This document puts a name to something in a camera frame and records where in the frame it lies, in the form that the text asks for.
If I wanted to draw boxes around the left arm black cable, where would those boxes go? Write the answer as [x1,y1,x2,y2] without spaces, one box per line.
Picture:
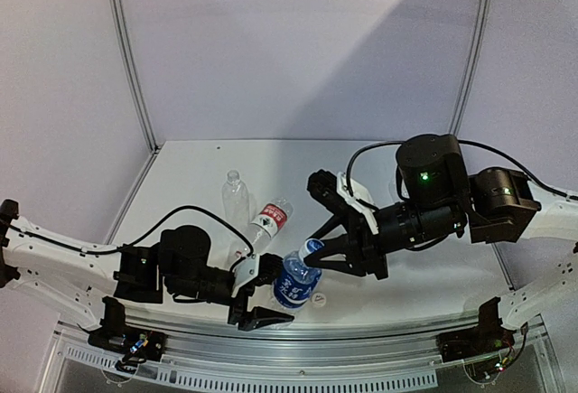
[6,205,256,272]

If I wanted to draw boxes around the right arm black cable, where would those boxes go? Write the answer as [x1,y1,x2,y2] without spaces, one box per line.
[345,138,578,249]

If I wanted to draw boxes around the blue label water bottle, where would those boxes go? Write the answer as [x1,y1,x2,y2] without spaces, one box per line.
[273,248,322,310]

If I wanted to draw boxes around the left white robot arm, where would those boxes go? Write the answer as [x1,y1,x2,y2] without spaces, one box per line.
[1,199,294,331]

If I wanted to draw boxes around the clear bottle white cap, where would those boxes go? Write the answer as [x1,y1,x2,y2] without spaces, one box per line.
[388,178,399,201]

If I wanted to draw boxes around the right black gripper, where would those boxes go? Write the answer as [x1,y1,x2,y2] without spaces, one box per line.
[301,200,462,283]

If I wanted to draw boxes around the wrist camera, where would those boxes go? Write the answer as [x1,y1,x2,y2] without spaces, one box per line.
[307,169,378,235]
[231,253,283,297]

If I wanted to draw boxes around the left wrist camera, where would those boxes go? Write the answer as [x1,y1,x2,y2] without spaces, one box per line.
[231,253,283,297]

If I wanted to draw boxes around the red label water bottle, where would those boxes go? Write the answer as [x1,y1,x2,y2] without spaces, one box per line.
[242,197,294,254]

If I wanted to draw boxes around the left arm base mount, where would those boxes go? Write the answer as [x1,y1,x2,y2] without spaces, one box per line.
[88,296,167,375]

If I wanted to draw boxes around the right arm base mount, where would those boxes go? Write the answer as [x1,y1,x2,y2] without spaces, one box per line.
[436,297,529,386]

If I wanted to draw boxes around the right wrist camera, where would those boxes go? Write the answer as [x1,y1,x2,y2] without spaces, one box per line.
[307,169,378,235]

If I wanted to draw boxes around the blue bottle cap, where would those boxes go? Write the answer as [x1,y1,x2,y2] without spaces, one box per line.
[299,239,325,258]

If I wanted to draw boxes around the left aluminium frame post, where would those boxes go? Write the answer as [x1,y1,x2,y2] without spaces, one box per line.
[109,0,161,154]

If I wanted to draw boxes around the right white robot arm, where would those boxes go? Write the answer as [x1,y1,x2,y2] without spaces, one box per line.
[305,134,577,279]

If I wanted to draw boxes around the right aluminium frame post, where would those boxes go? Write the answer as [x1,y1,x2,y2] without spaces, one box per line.
[448,0,491,136]

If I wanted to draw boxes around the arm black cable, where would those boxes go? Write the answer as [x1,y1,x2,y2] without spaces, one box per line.
[6,205,256,272]
[345,138,578,249]

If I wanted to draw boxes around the clear bottle green cap ring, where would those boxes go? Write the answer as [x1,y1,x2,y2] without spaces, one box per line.
[220,169,252,236]

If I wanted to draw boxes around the aluminium front rail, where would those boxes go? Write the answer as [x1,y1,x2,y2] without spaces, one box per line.
[38,310,564,392]

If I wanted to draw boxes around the aluminium frame post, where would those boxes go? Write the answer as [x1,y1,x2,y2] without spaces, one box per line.
[109,0,161,154]
[448,0,491,136]

